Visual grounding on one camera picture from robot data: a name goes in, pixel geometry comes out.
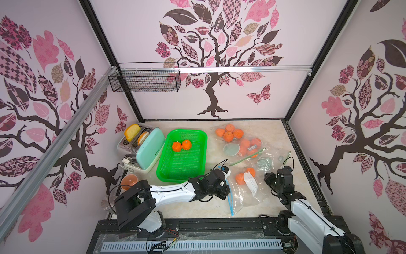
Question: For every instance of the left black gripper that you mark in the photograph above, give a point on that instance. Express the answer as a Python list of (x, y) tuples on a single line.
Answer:
[(224, 189)]

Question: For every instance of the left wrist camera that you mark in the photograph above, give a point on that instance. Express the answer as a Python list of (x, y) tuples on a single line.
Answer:
[(225, 170)]

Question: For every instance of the yellow bread slice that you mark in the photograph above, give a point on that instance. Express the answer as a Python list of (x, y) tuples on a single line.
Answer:
[(131, 132)]

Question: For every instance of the mint green toaster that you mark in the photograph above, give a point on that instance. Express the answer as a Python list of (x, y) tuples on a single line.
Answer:
[(141, 159)]

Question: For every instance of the orange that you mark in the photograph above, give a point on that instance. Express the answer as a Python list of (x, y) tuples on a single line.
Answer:
[(177, 146), (186, 145)]

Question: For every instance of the blue zip clear bag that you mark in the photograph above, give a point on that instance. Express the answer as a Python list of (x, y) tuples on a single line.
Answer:
[(254, 192)]

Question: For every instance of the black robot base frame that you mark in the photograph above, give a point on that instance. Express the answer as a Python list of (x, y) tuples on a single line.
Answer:
[(261, 227)]

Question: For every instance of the aluminium rail wall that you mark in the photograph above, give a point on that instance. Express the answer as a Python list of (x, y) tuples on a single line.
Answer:
[(29, 186), (300, 68)]

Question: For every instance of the aluminium rail left wall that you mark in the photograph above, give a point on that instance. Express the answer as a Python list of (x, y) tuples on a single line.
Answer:
[(29, 186)]

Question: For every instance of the orange toast slice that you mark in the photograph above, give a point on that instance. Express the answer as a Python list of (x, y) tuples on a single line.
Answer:
[(142, 137)]

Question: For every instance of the oranges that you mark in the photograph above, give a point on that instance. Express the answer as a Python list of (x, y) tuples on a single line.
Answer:
[(240, 177), (229, 133)]

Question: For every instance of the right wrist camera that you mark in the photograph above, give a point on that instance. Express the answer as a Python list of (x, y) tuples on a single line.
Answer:
[(285, 177)]

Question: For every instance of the aluminium rail back wall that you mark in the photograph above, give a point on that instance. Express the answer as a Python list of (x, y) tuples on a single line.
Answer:
[(300, 68)]

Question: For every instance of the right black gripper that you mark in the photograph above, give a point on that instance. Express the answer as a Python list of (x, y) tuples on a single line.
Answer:
[(274, 180)]

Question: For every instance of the green plastic basket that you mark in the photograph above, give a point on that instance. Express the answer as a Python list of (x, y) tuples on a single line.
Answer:
[(179, 166)]

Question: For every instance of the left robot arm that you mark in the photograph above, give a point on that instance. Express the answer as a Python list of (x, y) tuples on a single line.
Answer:
[(137, 207)]

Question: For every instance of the black wire wall basket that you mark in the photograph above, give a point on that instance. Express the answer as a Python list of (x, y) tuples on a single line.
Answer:
[(146, 77)]

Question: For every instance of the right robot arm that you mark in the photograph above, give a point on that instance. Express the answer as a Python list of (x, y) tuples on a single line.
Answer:
[(315, 231)]

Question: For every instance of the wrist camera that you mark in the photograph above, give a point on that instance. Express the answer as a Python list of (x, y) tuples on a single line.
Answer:
[(225, 170), (285, 177)]

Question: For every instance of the white slotted cable duct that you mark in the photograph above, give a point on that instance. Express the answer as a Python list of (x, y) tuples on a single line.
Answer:
[(188, 246)]

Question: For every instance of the pink ceramic mug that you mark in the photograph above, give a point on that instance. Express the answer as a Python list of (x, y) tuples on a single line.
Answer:
[(128, 181)]

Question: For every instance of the green zip bag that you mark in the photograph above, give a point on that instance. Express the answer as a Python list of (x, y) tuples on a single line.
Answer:
[(241, 150), (268, 161)]

